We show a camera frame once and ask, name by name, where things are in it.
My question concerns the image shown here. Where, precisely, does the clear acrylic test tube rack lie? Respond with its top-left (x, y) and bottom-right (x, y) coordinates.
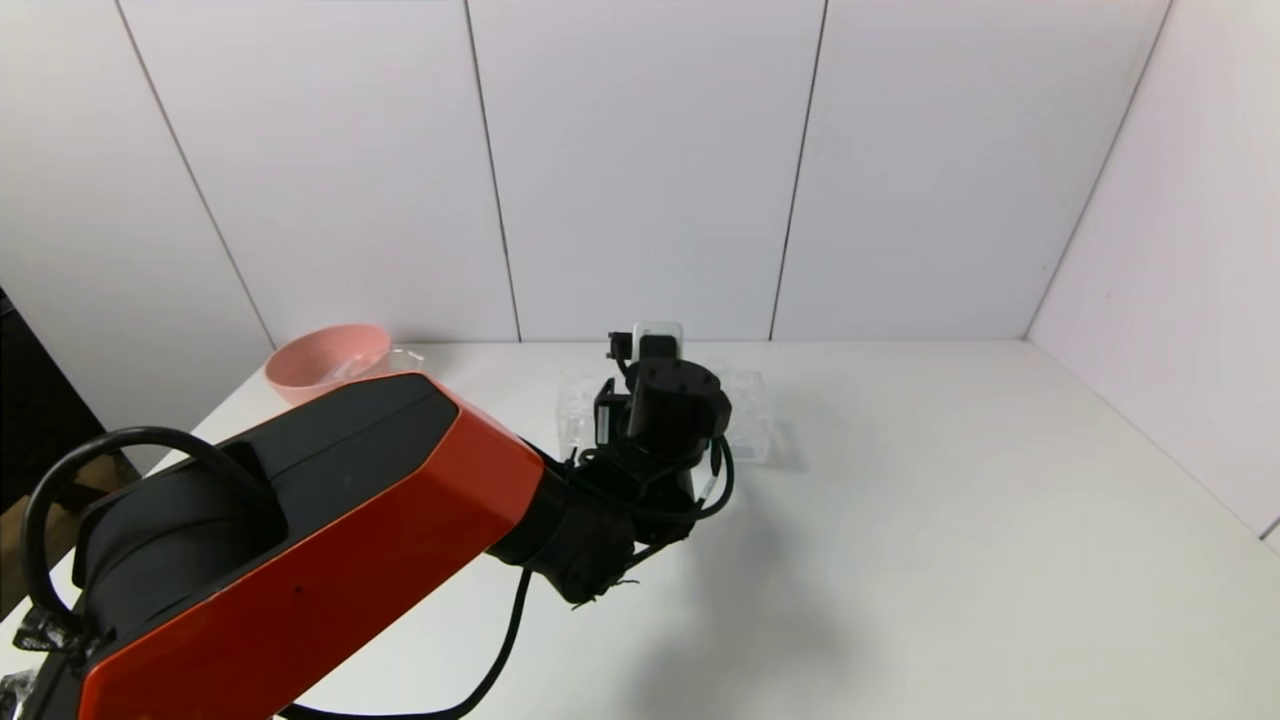
top-left (557, 366), bottom-right (777, 468)

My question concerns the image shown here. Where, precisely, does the pink plastic bowl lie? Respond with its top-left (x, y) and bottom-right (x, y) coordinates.
top-left (264, 322), bottom-right (394, 403)

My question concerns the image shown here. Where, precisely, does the white wrist camera black mount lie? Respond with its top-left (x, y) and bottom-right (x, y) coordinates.
top-left (606, 320), bottom-right (686, 363)

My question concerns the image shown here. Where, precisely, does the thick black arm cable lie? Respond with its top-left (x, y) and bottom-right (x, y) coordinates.
top-left (20, 427), bottom-right (534, 720)

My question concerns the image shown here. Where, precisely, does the dark background furniture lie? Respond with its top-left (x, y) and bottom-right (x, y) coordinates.
top-left (0, 285), bottom-right (138, 521)

